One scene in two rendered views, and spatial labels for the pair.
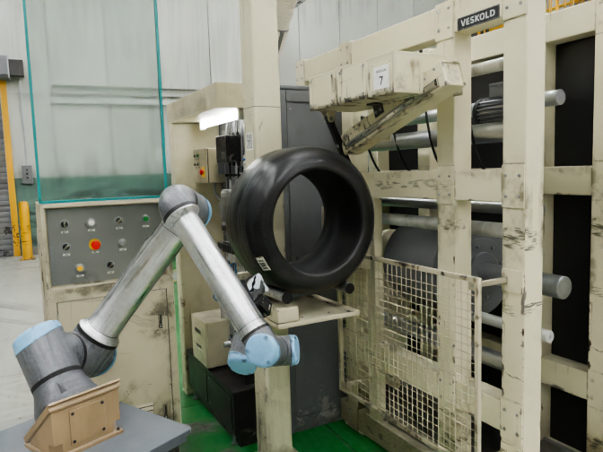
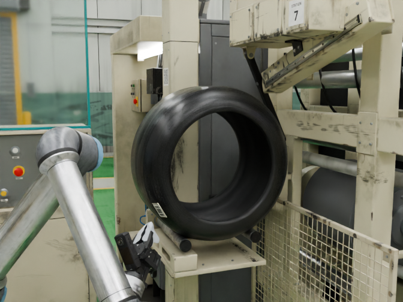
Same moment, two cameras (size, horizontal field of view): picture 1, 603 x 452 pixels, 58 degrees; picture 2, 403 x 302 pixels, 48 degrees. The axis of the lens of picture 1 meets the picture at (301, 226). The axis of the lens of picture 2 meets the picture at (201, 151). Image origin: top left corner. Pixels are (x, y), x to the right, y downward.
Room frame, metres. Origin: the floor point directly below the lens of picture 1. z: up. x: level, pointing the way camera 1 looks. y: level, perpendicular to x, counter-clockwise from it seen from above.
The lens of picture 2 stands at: (0.50, -0.21, 1.45)
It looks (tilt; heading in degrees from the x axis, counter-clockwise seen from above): 8 degrees down; 8
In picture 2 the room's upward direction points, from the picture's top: straight up
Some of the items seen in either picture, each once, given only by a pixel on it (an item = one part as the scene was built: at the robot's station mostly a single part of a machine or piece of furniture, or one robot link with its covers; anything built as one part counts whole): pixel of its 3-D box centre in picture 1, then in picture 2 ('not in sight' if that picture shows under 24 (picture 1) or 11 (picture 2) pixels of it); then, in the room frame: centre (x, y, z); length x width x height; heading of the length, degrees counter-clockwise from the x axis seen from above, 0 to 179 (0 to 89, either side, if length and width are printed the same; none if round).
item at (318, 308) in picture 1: (299, 309); (204, 251); (2.23, 0.02, 0.80); 0.37 x 0.36 x 0.02; 118
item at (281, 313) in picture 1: (268, 305); (171, 247); (2.17, 0.14, 0.84); 0.36 x 0.09 x 0.06; 28
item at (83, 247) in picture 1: (109, 329); (36, 248); (2.59, 0.95, 0.63); 0.56 x 0.41 x 1.27; 118
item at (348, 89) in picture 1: (371, 85); (290, 21); (2.26, -0.30, 1.71); 0.61 x 0.25 x 0.15; 28
